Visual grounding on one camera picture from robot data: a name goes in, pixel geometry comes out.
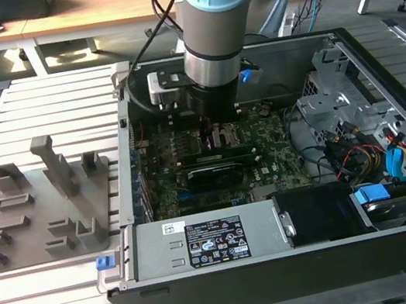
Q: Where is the black plastic fan shroud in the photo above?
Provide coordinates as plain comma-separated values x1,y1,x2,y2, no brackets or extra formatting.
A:
268,175,378,252

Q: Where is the black open PC case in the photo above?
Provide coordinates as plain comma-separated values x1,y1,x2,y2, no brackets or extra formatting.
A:
67,12,406,304

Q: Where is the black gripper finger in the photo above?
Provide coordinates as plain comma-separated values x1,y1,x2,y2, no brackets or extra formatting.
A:
196,116,217,153
216,118,239,148

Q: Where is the red and yellow wire bundle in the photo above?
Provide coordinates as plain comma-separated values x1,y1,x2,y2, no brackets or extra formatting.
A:
338,140,388,179

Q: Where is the silver metal drive cage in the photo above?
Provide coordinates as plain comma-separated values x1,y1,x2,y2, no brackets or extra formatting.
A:
287,33,406,170

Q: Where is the white power strip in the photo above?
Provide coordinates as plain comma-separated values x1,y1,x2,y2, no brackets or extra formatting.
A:
275,10,300,37

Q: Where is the grey parts rack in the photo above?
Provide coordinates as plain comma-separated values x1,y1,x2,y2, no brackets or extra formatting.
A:
0,124,126,275

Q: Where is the hard disk in blue carrier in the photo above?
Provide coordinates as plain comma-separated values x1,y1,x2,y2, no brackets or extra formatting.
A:
349,178,406,236

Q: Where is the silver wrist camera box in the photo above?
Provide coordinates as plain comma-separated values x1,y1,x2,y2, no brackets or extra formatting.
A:
145,66,196,114

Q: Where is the green motherboard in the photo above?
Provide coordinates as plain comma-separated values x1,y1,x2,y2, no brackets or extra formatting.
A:
130,94,316,224

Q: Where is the grey power supply box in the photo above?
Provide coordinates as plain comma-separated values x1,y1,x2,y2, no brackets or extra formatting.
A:
110,196,298,292

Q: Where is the black graphics card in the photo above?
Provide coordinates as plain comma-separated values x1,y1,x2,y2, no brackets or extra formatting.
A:
185,160,246,195

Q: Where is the CPU socket with silver CPU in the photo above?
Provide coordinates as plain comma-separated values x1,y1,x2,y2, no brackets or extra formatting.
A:
188,119,249,157

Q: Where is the blue case latch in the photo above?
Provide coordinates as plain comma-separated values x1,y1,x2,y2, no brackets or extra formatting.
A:
95,255,115,273

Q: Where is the blue flat data wire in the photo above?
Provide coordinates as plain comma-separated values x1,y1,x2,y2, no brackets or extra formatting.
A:
379,126,406,185

